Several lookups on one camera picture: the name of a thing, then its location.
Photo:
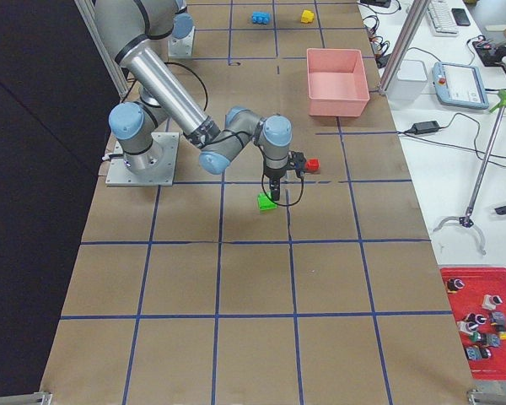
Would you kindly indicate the white plastic container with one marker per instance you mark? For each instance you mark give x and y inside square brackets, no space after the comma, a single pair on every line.
[409,82]

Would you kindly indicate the red plastic tray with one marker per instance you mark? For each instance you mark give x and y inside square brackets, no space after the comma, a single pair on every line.
[477,296]

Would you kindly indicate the robot teach pendant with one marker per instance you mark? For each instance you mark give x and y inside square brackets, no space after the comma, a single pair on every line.
[459,85]

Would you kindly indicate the black smartphone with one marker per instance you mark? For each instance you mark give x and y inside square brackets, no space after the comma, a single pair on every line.
[460,17]

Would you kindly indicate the black power adapter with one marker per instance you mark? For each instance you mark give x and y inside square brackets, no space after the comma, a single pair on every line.
[424,127]

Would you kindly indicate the red toy block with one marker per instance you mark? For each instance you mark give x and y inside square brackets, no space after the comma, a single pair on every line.
[312,166]

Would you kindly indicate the green toy block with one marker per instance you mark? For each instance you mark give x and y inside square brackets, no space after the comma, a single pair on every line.
[265,202]

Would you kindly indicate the aluminium frame post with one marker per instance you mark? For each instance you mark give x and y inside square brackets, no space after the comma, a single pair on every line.
[408,30]

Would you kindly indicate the yellow toy block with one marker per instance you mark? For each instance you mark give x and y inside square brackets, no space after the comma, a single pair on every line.
[307,17]

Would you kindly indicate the pink plastic box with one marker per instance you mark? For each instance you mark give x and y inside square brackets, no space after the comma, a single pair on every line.
[337,82]

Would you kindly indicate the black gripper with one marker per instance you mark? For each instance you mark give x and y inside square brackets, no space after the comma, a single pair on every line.
[274,173]

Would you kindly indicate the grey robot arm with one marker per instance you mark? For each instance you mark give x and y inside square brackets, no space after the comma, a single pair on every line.
[127,30]
[182,21]

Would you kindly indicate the white keyboard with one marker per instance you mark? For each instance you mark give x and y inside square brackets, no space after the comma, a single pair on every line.
[441,20]

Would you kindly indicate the silver reacher grabber tool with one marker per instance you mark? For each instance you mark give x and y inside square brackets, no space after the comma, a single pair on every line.
[465,220]

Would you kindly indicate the blue toy block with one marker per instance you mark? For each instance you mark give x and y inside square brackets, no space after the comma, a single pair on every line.
[258,17]

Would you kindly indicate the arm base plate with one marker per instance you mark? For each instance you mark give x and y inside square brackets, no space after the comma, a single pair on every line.
[153,168]

